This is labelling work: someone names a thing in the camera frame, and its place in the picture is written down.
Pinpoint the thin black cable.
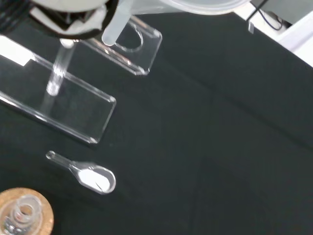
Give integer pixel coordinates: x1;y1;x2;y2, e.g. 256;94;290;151
246;0;285;31

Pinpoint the clear acrylic funnel stand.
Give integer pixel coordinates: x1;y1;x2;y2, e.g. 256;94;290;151
0;18;163;144

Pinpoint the pale board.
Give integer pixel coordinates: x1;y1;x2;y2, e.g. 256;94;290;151
234;0;313;70

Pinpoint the glass weighing funnel with powder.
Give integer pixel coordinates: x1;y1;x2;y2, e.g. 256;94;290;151
45;150;117;195

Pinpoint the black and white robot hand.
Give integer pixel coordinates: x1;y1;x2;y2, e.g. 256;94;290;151
0;0;120;41

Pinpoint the cork ring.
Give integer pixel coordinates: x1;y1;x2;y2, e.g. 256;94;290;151
0;187;55;235

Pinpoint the glass round-bottom flask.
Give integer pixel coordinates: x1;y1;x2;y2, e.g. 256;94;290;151
0;194;43;235

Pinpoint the black bench cloth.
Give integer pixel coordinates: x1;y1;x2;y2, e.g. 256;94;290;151
0;9;313;235

